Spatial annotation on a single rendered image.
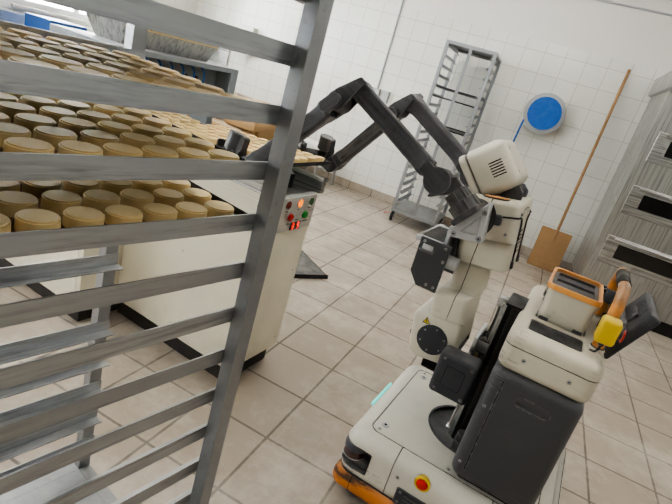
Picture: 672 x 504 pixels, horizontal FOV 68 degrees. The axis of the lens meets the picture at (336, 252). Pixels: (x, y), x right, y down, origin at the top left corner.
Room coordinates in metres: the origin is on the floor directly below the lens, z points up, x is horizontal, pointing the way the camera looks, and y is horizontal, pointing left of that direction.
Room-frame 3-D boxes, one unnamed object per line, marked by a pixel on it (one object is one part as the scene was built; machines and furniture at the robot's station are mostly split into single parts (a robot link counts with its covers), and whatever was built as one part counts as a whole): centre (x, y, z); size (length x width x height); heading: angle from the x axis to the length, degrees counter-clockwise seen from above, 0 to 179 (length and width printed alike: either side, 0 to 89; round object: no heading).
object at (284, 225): (1.86, 0.20, 0.77); 0.24 x 0.04 x 0.14; 155
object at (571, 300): (1.45, -0.72, 0.87); 0.23 x 0.15 x 0.11; 156
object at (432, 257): (1.61, -0.35, 0.86); 0.28 x 0.16 x 0.22; 156
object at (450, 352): (1.51, -0.45, 0.55); 0.28 x 0.27 x 0.25; 156
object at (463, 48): (5.32, -0.74, 0.93); 0.64 x 0.51 x 1.78; 164
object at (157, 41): (2.22, 0.99, 1.25); 0.56 x 0.29 x 0.14; 155
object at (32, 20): (4.65, 2.99, 0.95); 0.40 x 0.30 x 0.14; 164
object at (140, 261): (2.01, 0.53, 0.45); 0.70 x 0.34 x 0.90; 65
